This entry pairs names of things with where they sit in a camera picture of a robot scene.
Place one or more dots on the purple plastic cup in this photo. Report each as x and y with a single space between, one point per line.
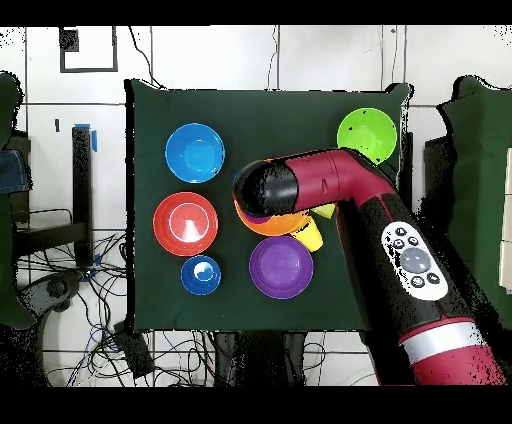
258 218

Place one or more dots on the large orange plastic bowl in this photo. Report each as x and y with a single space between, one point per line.
276 226

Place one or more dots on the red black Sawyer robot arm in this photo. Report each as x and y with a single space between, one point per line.
320 180

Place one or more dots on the yellow plastic cup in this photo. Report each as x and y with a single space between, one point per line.
310 236

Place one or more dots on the purple plastic bowl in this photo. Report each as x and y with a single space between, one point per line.
280 267

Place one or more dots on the pale yellow ribbed cup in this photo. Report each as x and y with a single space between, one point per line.
326 210

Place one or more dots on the light blue plastic bowl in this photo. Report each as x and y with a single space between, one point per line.
194 152

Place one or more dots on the red plastic bowl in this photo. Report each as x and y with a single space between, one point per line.
164 224

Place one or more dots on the small dark blue bowl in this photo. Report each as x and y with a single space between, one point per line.
192 280

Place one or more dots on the dark green table cloth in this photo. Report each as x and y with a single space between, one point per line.
272 120

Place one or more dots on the green plastic bowl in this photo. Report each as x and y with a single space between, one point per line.
366 128

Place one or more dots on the black metal stand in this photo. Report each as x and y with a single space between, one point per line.
82 192

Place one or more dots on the black power box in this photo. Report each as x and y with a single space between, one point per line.
134 352

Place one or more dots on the neighbouring green covered table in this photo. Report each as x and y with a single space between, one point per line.
8 260
480 180

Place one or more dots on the person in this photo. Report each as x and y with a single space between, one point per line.
12 172

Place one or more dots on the white box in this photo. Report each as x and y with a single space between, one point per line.
506 224

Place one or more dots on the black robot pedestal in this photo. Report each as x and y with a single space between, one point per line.
256 360

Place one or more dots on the black square floor frame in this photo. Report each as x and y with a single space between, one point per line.
62 60

